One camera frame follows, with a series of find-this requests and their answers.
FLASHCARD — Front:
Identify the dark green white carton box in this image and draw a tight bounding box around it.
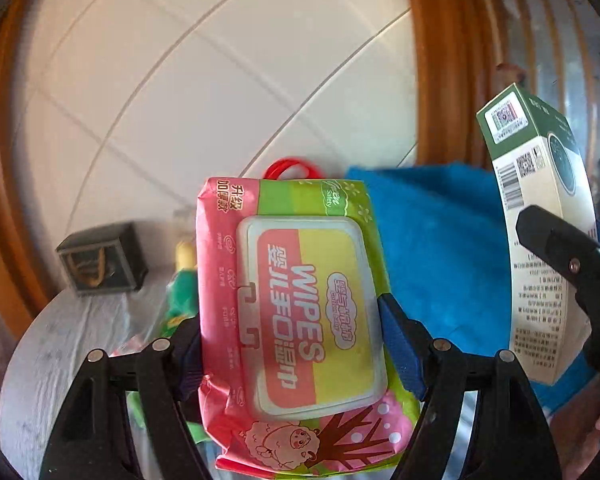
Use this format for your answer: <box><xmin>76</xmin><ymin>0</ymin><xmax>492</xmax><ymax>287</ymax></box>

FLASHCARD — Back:
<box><xmin>476</xmin><ymin>83</ymin><xmax>599</xmax><ymax>386</ymax></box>

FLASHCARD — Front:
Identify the dark gift bag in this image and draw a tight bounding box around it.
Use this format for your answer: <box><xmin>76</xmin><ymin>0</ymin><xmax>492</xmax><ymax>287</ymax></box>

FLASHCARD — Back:
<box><xmin>55</xmin><ymin>221</ymin><xmax>149</xmax><ymax>297</ymax></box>

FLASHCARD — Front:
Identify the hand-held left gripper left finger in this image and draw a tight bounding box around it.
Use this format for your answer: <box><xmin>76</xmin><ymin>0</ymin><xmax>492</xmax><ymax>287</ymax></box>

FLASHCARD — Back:
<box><xmin>40</xmin><ymin>317</ymin><xmax>212</xmax><ymax>480</ymax></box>

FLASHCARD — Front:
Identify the red plastic case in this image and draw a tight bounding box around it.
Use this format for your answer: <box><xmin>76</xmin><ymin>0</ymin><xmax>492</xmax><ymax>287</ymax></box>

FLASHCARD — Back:
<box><xmin>262</xmin><ymin>157</ymin><xmax>327</xmax><ymax>182</ymax></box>

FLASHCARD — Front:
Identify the blue towel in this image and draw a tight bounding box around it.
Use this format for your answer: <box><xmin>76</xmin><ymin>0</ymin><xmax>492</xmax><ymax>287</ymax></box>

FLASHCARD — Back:
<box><xmin>345</xmin><ymin>162</ymin><xmax>597</xmax><ymax>418</ymax></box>

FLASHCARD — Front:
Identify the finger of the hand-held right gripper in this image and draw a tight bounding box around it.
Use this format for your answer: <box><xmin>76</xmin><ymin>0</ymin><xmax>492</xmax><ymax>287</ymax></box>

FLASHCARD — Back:
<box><xmin>515</xmin><ymin>205</ymin><xmax>600</xmax><ymax>287</ymax></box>

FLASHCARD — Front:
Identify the pink green wet wipes pack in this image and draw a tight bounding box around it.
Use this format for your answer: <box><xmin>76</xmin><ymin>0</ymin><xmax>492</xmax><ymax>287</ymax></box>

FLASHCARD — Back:
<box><xmin>196</xmin><ymin>176</ymin><xmax>421</xmax><ymax>473</ymax></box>

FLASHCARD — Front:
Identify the round desktop with plastic cover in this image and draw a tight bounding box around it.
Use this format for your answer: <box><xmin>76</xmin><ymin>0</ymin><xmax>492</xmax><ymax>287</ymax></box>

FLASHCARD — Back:
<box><xmin>0</xmin><ymin>282</ymin><xmax>486</xmax><ymax>480</ymax></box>

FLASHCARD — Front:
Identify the wooden lattice window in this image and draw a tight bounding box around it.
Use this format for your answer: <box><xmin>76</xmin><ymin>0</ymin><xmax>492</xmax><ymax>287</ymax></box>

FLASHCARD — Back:
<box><xmin>482</xmin><ymin>0</ymin><xmax>600</xmax><ymax>221</ymax></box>

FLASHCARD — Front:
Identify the green yellow plush toy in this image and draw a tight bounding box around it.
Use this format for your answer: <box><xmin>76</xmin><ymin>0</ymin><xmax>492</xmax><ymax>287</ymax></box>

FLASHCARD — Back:
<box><xmin>157</xmin><ymin>240</ymin><xmax>202</xmax><ymax>337</ymax></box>

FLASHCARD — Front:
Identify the wooden door frame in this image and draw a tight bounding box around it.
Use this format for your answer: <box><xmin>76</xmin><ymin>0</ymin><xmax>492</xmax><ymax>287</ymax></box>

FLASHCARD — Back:
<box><xmin>400</xmin><ymin>0</ymin><xmax>487</xmax><ymax>167</ymax></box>

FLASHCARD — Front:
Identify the curved wooden trim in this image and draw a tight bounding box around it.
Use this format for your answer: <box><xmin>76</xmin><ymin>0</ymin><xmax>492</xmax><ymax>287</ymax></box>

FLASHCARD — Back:
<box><xmin>0</xmin><ymin>0</ymin><xmax>48</xmax><ymax>341</ymax></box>

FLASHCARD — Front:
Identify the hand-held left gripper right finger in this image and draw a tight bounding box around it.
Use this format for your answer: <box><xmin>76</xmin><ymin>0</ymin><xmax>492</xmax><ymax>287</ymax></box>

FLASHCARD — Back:
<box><xmin>377</xmin><ymin>294</ymin><xmax>563</xmax><ymax>480</ymax></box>

